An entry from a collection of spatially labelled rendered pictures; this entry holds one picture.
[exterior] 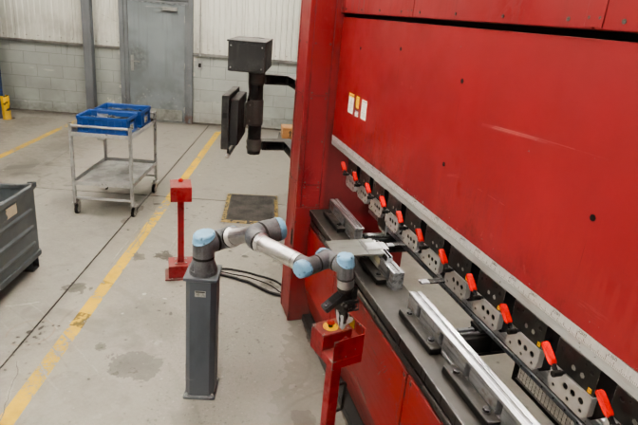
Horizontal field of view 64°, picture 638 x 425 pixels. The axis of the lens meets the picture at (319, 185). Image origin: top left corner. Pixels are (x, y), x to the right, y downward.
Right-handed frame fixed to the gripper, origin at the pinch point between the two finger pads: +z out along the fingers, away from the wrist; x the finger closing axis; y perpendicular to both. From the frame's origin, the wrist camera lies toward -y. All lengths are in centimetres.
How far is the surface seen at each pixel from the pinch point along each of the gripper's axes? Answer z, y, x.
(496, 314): -38, 22, -63
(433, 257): -36, 31, -21
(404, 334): -1.4, 20.5, -19.4
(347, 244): -13, 31, 44
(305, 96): -77, 48, 125
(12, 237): 30, -133, 242
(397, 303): -0.4, 33.0, 2.4
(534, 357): -36, 17, -83
